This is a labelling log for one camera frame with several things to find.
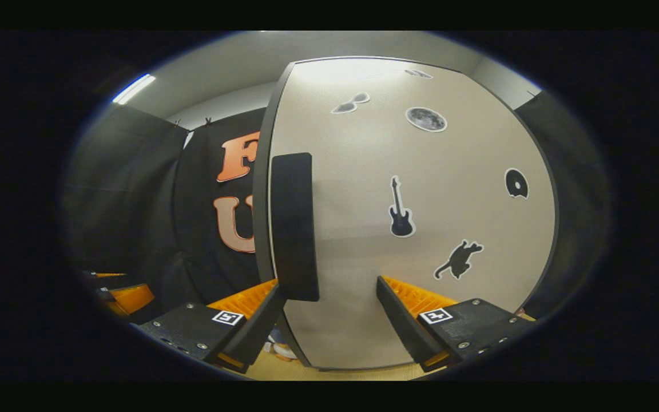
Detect ceiling strip light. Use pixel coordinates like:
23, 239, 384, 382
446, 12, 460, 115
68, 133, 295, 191
112, 73, 157, 105

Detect dark grey cabinet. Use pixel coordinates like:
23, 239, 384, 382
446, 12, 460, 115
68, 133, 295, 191
251, 56, 561, 371

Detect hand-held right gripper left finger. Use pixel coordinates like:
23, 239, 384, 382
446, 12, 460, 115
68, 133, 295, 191
138, 279, 287, 374

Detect light grey cabinet door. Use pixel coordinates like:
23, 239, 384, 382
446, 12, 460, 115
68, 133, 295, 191
267, 57, 556, 370

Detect black cabinet door handle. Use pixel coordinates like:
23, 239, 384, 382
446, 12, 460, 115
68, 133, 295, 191
270, 152, 320, 302

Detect blue penguin plush toy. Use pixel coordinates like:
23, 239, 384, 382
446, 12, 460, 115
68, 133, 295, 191
265, 327, 300, 362

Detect black backdrop cloth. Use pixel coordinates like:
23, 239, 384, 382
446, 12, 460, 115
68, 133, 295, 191
63, 89, 610, 327

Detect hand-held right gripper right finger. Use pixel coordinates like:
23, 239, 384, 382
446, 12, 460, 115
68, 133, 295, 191
375, 275, 536, 371

